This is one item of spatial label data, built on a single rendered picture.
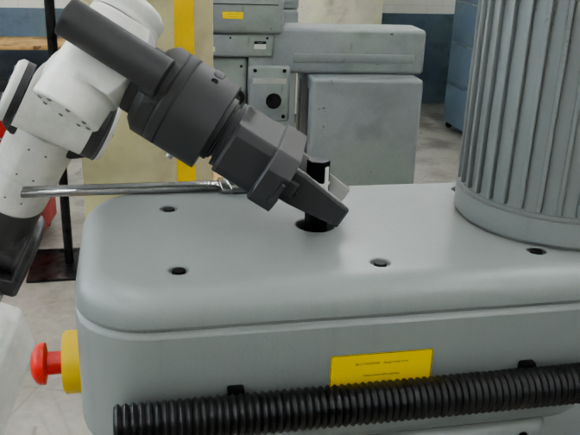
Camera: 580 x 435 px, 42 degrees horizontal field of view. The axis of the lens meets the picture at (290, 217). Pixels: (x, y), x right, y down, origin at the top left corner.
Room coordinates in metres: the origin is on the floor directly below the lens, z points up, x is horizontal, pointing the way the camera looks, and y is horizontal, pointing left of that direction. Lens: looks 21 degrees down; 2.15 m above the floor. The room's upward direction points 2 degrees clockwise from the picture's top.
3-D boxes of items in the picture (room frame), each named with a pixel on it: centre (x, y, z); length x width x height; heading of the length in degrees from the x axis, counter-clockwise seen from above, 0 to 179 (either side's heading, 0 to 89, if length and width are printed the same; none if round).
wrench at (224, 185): (0.74, 0.16, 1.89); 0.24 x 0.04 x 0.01; 103
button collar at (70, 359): (0.62, 0.20, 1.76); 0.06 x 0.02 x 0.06; 12
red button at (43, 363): (0.61, 0.22, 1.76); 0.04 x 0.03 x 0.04; 12
